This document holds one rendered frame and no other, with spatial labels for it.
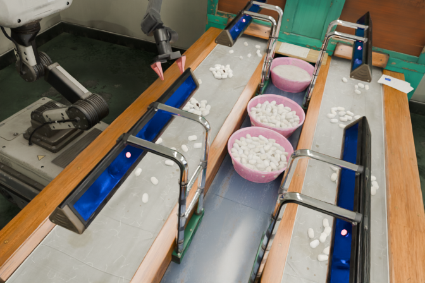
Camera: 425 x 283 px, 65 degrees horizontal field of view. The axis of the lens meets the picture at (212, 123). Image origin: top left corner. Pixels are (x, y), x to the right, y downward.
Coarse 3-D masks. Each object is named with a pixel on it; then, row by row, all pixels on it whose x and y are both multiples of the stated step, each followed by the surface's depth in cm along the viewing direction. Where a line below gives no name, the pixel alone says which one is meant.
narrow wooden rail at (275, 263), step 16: (320, 80) 181; (320, 96) 169; (304, 128) 147; (304, 144) 139; (304, 160) 132; (304, 176) 125; (288, 208) 113; (288, 224) 108; (288, 240) 103; (272, 256) 99; (272, 272) 95
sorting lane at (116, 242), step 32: (224, 64) 190; (256, 64) 194; (192, 96) 163; (224, 96) 166; (192, 128) 144; (160, 160) 128; (192, 160) 129; (128, 192) 115; (160, 192) 116; (96, 224) 104; (128, 224) 105; (160, 224) 106; (32, 256) 95; (64, 256) 95; (96, 256) 96; (128, 256) 97
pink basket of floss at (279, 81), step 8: (272, 64) 193; (280, 64) 198; (288, 64) 199; (296, 64) 199; (304, 64) 196; (272, 72) 185; (312, 72) 191; (272, 80) 191; (280, 80) 182; (288, 80) 178; (280, 88) 187; (288, 88) 184; (296, 88) 183; (304, 88) 187
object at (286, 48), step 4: (284, 44) 209; (288, 44) 210; (292, 44) 210; (280, 48) 204; (284, 48) 205; (288, 48) 205; (292, 48) 206; (296, 48) 206; (300, 48) 207; (304, 48) 207; (284, 52) 200; (288, 52) 201; (292, 52) 201; (296, 52) 202; (300, 52) 202; (304, 52) 203; (308, 52) 203; (300, 56) 198; (304, 56) 199
